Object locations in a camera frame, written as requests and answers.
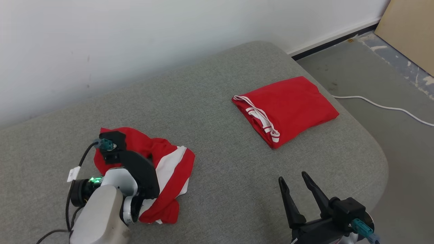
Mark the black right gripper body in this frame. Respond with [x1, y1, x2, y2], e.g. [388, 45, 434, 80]
[291, 217, 355, 244]

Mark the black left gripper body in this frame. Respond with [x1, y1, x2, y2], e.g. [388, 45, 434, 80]
[101, 149, 161, 200]

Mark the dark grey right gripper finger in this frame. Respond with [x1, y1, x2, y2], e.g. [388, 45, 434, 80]
[278, 176, 307, 229]
[301, 171, 331, 218]

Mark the red and white striped garment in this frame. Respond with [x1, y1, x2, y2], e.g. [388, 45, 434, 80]
[94, 127, 196, 225]

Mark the red jersey with number print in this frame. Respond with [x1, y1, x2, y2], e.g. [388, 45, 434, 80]
[232, 76, 340, 149]

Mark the black baseboard strip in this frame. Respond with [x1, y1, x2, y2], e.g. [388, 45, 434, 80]
[291, 23, 379, 61]

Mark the beige wooden board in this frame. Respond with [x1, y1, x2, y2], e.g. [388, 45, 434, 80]
[374, 0, 434, 77]

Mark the black left arm cable, teal plug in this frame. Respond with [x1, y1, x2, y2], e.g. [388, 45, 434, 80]
[36, 138, 116, 244]

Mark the black arm cable, teal plug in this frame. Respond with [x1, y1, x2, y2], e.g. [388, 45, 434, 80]
[351, 219, 381, 244]
[36, 138, 116, 244]

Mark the black right arm cable, teal plug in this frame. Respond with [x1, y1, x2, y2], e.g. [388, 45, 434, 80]
[351, 219, 381, 244]

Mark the white floor cable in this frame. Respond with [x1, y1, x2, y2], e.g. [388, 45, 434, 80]
[332, 95, 434, 127]

